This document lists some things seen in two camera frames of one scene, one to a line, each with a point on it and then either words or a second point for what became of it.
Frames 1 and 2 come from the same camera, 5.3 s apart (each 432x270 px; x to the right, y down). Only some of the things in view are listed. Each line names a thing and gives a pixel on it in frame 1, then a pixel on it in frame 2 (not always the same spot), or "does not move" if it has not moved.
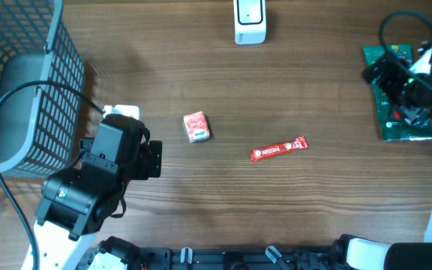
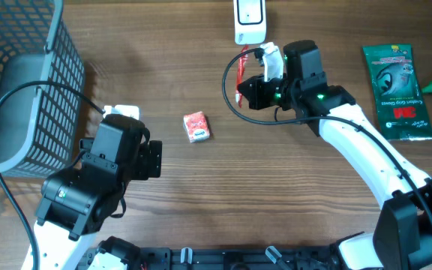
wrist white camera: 422,66 → 273,61
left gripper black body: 148,165 does not move
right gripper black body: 398,82 → 277,91
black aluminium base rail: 184,258 does not move
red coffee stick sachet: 262,153 → 240,73
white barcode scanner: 250,22 does not move
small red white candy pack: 196,126 does not move
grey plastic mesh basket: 34,130 does not move
